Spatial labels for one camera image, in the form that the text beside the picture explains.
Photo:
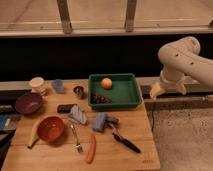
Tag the silver fork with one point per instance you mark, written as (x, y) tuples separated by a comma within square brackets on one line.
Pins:
[(77, 143)]

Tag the orange carrot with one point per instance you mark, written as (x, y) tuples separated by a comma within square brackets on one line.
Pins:
[(91, 151)]

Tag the wooden table board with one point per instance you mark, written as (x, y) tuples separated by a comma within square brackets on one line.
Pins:
[(62, 155)]

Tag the blue plastic cup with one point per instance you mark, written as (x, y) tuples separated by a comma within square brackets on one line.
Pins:
[(57, 85)]

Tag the orange bowl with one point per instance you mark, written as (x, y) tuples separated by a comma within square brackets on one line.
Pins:
[(50, 129)]

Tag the black rectangular block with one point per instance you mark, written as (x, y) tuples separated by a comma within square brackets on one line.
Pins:
[(65, 108)]

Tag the grey towel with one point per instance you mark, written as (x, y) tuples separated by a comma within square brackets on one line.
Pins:
[(78, 115)]

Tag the green plastic tray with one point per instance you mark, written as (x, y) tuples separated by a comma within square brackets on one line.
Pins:
[(123, 94)]

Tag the blue object at left edge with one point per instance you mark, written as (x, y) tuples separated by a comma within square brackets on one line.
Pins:
[(4, 121)]

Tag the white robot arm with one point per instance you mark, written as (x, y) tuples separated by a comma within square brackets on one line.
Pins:
[(180, 58)]

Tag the purple bowl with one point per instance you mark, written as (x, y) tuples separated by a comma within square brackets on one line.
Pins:
[(28, 103)]

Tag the black handled brush tool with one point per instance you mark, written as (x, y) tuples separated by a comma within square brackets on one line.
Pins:
[(112, 122)]

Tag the dark grape bunch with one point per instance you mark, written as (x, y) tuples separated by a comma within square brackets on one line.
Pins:
[(98, 99)]

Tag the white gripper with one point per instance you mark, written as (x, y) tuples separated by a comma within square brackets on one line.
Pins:
[(169, 81)]

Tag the small metal cup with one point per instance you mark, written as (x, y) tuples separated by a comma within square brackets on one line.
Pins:
[(79, 91)]

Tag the white ceramic cup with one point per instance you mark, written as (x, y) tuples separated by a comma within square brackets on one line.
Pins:
[(38, 85)]

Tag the orange ball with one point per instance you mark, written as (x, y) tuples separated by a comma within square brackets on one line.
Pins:
[(106, 83)]

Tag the blue sponge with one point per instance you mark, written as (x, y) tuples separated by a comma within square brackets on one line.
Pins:
[(99, 122)]

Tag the yellow banana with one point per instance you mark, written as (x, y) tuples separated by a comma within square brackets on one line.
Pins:
[(33, 135)]

